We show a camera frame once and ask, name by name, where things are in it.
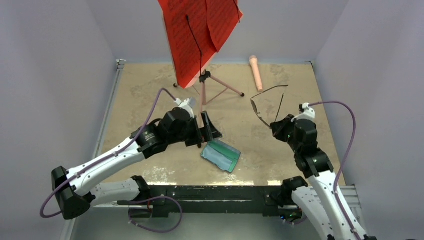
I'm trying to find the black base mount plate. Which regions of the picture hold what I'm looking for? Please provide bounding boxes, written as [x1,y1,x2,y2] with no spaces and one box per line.
[117,184,313,220]

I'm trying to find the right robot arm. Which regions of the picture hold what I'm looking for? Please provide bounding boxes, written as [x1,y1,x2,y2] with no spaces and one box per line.
[270,114,375,240]

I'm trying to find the pink music stand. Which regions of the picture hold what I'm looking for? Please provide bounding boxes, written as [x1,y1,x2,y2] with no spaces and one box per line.
[165,69,249,130]

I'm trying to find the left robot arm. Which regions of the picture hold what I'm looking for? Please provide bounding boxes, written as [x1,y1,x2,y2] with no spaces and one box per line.
[51,107,223,220]

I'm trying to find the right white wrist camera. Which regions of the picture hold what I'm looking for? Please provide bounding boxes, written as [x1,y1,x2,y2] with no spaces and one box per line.
[291,102,316,122]

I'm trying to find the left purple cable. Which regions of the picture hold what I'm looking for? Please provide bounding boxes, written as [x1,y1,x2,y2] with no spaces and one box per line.
[39,87,178,219]

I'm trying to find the black sunglasses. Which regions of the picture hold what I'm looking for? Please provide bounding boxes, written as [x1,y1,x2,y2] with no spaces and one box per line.
[250,84,289,129]

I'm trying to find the aluminium frame rail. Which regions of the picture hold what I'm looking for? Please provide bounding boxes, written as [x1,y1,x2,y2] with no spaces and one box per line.
[59,59,127,240]

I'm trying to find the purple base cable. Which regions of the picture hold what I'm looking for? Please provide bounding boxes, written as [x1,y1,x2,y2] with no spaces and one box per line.
[128,196,184,234]

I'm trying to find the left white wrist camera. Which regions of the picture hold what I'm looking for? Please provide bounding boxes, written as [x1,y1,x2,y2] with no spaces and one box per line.
[174,97,196,119]

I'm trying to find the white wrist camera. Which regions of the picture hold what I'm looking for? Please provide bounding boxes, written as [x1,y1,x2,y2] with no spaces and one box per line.
[291,102,316,122]
[174,97,196,119]

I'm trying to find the pink toy microphone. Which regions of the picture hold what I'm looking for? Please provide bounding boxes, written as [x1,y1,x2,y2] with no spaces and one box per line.
[249,55,264,93]

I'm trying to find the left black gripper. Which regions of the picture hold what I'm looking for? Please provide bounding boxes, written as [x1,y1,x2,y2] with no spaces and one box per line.
[167,111,222,147]

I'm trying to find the blue glasses case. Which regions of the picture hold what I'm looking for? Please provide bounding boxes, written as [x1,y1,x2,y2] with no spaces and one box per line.
[200,139,241,173]

